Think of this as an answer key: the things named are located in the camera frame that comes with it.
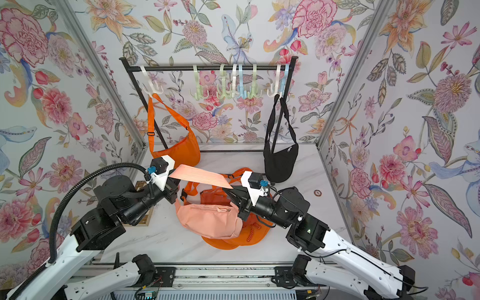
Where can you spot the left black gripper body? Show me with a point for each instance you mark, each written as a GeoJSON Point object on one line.
{"type": "Point", "coordinates": [147, 197]}

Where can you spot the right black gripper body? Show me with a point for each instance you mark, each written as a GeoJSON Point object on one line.
{"type": "Point", "coordinates": [274, 214]}

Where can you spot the orange bag with long straps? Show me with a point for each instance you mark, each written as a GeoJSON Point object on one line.
{"type": "Point", "coordinates": [253, 231]}

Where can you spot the black crossbody bag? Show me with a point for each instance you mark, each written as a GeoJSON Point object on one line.
{"type": "Point", "coordinates": [279, 165]}

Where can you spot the pink crescent bag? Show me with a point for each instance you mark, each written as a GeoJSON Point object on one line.
{"type": "Point", "coordinates": [213, 221]}

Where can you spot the dark orange zip bag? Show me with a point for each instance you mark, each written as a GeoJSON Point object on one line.
{"type": "Point", "coordinates": [214, 196]}

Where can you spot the bright orange crescent bag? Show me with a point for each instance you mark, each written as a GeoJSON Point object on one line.
{"type": "Point", "coordinates": [222, 244]}

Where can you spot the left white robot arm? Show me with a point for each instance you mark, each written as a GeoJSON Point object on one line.
{"type": "Point", "coordinates": [93, 233]}

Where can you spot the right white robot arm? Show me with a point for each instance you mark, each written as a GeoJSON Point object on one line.
{"type": "Point", "coordinates": [325, 258]}

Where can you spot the white hook far left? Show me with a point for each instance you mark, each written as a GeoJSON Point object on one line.
{"type": "Point", "coordinates": [154, 88]}

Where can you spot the white hook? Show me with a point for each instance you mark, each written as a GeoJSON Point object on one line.
{"type": "Point", "coordinates": [275, 87]}
{"type": "Point", "coordinates": [154, 88]}
{"type": "Point", "coordinates": [233, 91]}

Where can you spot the blue hook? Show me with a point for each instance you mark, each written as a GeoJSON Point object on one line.
{"type": "Point", "coordinates": [284, 80]}
{"type": "Point", "coordinates": [241, 88]}

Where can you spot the green hook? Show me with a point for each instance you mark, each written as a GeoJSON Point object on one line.
{"type": "Point", "coordinates": [198, 95]}
{"type": "Point", "coordinates": [255, 90]}
{"type": "Point", "coordinates": [222, 91]}

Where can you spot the wooden chessboard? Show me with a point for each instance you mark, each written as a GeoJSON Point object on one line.
{"type": "Point", "coordinates": [145, 220]}

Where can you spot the black metal clothes rack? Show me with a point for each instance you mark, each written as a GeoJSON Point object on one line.
{"type": "Point", "coordinates": [156, 133]}

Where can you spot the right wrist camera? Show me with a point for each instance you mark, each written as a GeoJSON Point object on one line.
{"type": "Point", "coordinates": [256, 186]}

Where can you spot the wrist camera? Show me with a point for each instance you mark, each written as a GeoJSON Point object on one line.
{"type": "Point", "coordinates": [256, 186]}
{"type": "Point", "coordinates": [159, 171]}

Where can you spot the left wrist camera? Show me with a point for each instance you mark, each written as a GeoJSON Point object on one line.
{"type": "Point", "coordinates": [159, 171]}

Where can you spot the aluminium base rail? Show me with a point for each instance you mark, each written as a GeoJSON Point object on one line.
{"type": "Point", "coordinates": [217, 279]}

